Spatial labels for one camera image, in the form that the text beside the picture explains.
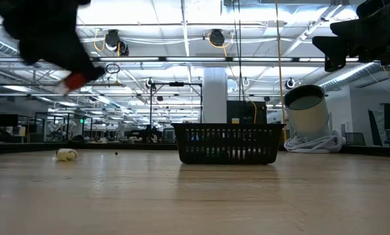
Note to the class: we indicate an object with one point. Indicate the black aluminium table frame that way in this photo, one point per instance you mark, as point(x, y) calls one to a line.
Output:
point(25, 147)

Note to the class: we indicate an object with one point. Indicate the black slotted plastic basket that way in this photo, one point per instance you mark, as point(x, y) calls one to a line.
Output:
point(227, 143)

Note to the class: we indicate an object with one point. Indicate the black metal frame stand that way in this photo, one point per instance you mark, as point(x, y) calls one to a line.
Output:
point(176, 84)

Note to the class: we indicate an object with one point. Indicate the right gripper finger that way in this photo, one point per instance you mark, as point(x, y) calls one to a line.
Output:
point(371, 36)
point(333, 53)

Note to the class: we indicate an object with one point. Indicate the dark slanted panel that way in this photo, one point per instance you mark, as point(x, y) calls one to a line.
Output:
point(375, 130)

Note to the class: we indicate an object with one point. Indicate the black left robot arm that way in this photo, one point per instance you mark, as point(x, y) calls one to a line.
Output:
point(34, 16)

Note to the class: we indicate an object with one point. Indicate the yellow nail polish bottle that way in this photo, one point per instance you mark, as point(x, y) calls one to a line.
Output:
point(66, 154)

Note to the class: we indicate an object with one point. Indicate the red nail polish bottle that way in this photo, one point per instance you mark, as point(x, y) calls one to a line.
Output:
point(75, 81)

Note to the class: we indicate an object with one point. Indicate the yellow rectangular sign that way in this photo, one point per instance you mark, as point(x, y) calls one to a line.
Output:
point(235, 120)

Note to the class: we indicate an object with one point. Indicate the black cabinet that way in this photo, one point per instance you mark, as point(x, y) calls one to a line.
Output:
point(243, 111)

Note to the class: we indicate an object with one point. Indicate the white cylindrical canister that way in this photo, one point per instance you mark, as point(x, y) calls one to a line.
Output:
point(307, 120)

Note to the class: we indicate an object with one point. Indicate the small black ceiling reel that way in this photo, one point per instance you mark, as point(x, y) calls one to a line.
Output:
point(290, 83)
point(150, 84)

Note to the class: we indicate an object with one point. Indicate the white building column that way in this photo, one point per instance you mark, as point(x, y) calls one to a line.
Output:
point(214, 94)

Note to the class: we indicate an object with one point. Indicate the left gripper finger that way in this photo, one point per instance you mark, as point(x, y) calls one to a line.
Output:
point(95, 72)

